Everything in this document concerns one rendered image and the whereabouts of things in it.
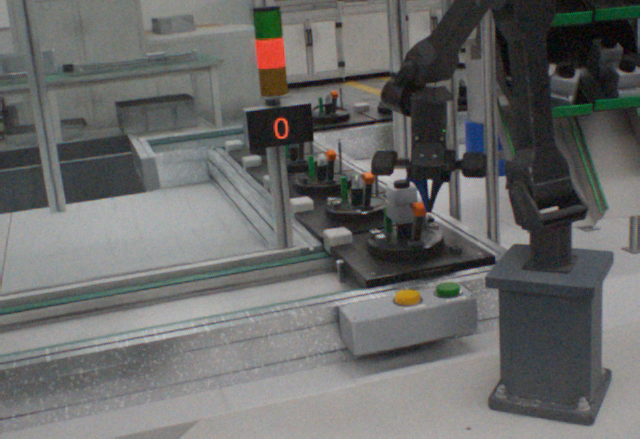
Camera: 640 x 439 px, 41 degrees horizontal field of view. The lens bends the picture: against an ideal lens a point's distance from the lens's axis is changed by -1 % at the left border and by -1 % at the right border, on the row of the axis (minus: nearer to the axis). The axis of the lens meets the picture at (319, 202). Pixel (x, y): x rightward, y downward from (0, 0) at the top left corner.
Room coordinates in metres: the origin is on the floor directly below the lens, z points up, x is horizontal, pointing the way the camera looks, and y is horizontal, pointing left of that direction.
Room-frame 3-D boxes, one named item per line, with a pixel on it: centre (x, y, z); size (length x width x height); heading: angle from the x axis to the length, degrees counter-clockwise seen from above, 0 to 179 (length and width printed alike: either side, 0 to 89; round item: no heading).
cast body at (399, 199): (1.52, -0.15, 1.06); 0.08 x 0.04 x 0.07; 16
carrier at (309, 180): (1.99, -0.01, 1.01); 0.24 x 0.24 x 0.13; 16
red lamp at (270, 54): (1.57, 0.07, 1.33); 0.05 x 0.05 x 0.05
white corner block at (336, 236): (1.57, -0.03, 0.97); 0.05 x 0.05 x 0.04; 16
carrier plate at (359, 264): (1.51, -0.15, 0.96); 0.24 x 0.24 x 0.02; 16
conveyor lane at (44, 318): (1.45, 0.15, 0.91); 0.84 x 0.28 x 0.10; 106
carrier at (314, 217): (1.75, -0.08, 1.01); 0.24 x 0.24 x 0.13; 16
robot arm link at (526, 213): (1.13, -0.31, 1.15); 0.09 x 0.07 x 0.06; 116
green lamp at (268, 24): (1.57, 0.07, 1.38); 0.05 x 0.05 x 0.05
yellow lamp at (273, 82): (1.57, 0.07, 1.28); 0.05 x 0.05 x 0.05
